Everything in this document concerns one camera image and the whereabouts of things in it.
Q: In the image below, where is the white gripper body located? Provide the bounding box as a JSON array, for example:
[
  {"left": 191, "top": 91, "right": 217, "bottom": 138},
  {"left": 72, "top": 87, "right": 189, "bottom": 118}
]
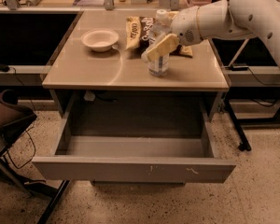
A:
[{"left": 171, "top": 6, "right": 202, "bottom": 46}]

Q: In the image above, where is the clear plastic water bottle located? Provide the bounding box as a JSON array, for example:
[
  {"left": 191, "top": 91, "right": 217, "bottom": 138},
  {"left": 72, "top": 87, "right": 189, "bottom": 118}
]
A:
[{"left": 148, "top": 9, "right": 171, "bottom": 77}]

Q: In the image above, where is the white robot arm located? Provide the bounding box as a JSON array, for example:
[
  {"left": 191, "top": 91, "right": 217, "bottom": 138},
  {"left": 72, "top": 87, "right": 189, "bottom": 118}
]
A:
[{"left": 142, "top": 0, "right": 280, "bottom": 69}]

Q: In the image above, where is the grey open top drawer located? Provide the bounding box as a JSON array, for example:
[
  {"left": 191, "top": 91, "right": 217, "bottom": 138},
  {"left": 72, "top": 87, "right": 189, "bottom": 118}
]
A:
[{"left": 33, "top": 91, "right": 236, "bottom": 184}]

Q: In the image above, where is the brown yellow snack bag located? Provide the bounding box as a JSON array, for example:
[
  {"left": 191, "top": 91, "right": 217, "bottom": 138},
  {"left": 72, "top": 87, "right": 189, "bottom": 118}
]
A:
[{"left": 126, "top": 16, "right": 193, "bottom": 57}]

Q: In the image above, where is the white leaning rod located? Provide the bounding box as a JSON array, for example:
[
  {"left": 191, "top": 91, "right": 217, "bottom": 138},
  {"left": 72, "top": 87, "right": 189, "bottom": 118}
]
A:
[{"left": 227, "top": 39, "right": 250, "bottom": 68}]

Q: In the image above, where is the black power adapter right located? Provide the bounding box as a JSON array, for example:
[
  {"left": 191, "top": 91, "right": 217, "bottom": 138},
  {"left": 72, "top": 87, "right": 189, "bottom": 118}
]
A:
[{"left": 231, "top": 63, "right": 249, "bottom": 71}]

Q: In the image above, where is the black power adapter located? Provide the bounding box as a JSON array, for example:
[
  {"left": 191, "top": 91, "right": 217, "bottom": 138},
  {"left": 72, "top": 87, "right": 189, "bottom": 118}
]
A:
[
  {"left": 231, "top": 63, "right": 249, "bottom": 71},
  {"left": 0, "top": 63, "right": 9, "bottom": 72}
]

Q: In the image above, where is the white ceramic bowl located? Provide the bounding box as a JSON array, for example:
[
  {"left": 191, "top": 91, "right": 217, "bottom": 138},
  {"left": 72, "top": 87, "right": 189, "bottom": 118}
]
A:
[{"left": 81, "top": 29, "right": 119, "bottom": 52}]

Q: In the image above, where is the grey cabinet desk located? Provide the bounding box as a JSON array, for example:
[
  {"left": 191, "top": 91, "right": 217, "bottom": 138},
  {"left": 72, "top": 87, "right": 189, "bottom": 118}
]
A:
[{"left": 41, "top": 9, "right": 231, "bottom": 119}]

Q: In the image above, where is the black table leg right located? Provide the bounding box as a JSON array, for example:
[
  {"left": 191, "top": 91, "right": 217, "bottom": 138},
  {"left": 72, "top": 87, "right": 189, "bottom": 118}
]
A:
[{"left": 224, "top": 99, "right": 251, "bottom": 151}]

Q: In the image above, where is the black power adapter left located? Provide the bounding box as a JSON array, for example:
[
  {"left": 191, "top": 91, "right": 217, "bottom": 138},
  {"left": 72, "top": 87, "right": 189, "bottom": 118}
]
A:
[{"left": 0, "top": 63, "right": 9, "bottom": 72}]

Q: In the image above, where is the dark brown office chair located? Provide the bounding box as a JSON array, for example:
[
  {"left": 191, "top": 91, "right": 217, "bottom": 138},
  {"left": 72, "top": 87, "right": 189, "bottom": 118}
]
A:
[{"left": 0, "top": 90, "right": 37, "bottom": 157}]

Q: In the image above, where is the black floor cable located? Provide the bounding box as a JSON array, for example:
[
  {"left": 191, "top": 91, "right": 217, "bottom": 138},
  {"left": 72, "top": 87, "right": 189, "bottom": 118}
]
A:
[{"left": 6, "top": 67, "right": 38, "bottom": 170}]

